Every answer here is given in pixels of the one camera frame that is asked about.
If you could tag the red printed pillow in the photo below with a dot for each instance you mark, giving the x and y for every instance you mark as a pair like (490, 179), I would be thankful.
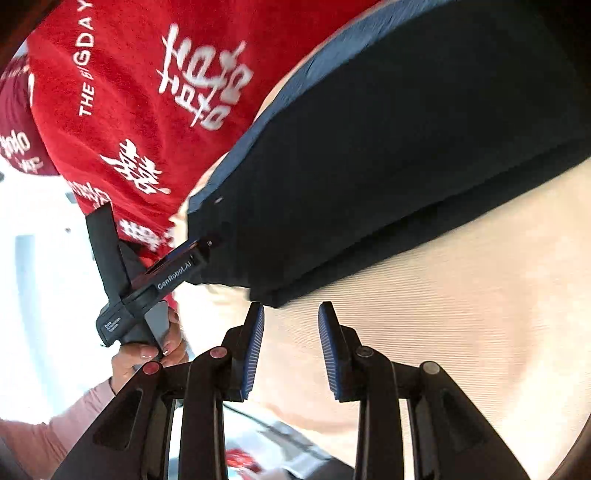
(21, 120)

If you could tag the cream blanket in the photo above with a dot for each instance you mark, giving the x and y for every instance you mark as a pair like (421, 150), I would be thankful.
(461, 323)

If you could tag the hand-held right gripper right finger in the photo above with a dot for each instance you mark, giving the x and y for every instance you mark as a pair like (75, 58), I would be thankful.
(328, 350)

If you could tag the person's left hand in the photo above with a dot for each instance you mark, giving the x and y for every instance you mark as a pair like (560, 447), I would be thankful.
(175, 344)

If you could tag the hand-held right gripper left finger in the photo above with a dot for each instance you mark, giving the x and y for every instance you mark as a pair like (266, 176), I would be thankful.
(255, 350)

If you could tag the black pants patterned lining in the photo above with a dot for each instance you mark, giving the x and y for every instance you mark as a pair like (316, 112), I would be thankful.
(392, 161)

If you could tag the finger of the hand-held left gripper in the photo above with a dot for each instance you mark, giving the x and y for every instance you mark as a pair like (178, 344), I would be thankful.
(203, 244)

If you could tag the red printed blanket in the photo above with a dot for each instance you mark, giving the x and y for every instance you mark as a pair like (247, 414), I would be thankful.
(152, 92)

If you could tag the person's left forearm pink sleeve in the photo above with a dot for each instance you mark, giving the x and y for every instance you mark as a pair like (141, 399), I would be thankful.
(41, 434)

